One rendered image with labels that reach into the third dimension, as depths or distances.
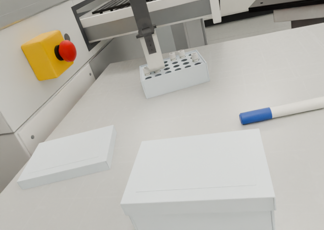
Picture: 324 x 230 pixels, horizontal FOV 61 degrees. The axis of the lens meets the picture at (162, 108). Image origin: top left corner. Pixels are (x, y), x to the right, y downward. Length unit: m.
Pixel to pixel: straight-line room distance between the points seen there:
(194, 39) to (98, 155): 1.50
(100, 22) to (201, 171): 0.55
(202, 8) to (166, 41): 1.85
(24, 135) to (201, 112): 0.30
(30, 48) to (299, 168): 0.45
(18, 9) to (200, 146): 0.43
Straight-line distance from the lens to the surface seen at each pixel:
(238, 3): 3.69
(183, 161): 0.27
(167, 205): 0.24
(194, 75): 0.51
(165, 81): 0.50
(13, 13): 0.56
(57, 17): 0.67
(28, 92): 0.54
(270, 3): 0.92
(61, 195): 0.38
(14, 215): 0.40
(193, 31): 1.81
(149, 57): 0.50
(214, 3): 0.64
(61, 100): 0.61
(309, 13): 0.91
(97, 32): 0.73
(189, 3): 0.66
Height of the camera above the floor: 0.99
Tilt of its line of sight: 29 degrees down
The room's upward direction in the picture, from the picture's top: 17 degrees counter-clockwise
